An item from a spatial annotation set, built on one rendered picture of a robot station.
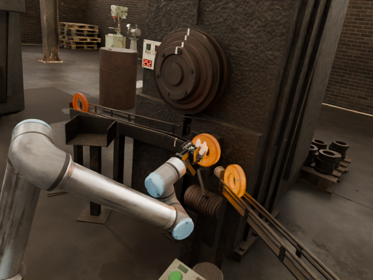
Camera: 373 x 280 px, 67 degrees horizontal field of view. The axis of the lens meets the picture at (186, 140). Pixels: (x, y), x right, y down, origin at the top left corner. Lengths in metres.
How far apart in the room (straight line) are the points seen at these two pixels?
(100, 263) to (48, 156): 1.17
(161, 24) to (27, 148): 1.32
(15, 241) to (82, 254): 0.88
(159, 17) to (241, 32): 0.59
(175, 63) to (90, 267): 1.26
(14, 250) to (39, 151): 0.43
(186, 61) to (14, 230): 1.04
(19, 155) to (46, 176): 0.09
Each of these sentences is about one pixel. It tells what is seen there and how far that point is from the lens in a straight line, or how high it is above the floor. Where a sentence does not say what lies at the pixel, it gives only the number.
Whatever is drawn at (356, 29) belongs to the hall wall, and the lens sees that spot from 7.47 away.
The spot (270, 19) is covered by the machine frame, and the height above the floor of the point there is 1.44.
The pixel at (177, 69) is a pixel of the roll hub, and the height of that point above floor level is 1.14.
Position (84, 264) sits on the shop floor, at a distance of 1.91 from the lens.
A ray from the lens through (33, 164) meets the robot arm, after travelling 0.84.
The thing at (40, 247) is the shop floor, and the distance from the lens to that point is 2.06.
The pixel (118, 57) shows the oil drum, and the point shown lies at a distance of 4.40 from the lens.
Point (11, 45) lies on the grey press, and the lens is 4.19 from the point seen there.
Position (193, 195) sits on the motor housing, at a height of 0.51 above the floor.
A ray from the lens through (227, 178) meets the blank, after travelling 1.41.
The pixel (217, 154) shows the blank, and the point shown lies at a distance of 1.31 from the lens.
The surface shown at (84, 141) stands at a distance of 1.93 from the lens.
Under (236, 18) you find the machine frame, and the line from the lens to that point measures 1.64.
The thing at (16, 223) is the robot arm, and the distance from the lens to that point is 1.09.
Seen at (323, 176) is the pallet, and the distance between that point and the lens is 3.14.
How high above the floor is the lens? 1.37
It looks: 22 degrees down
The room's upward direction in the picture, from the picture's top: 8 degrees clockwise
